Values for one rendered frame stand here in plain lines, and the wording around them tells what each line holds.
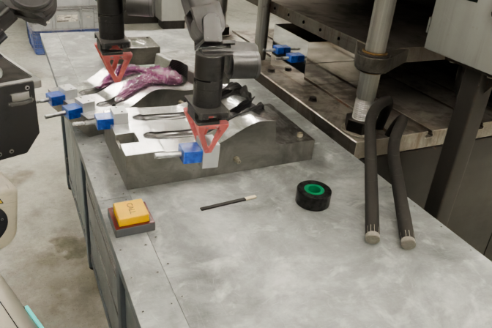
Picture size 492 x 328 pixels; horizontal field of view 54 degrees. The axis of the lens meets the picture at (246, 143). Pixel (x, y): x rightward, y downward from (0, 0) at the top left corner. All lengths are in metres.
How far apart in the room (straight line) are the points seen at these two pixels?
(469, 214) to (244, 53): 1.40
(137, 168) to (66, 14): 3.69
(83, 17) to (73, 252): 2.91
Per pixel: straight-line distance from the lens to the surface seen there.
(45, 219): 2.49
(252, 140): 1.21
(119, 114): 1.25
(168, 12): 5.67
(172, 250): 0.97
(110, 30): 1.17
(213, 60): 0.93
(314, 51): 1.88
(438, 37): 1.47
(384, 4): 1.45
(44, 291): 2.12
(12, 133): 1.13
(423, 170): 1.79
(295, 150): 1.29
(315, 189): 1.15
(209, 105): 0.96
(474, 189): 2.07
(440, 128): 1.75
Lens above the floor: 1.42
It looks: 27 degrees down
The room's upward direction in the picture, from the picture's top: 5 degrees clockwise
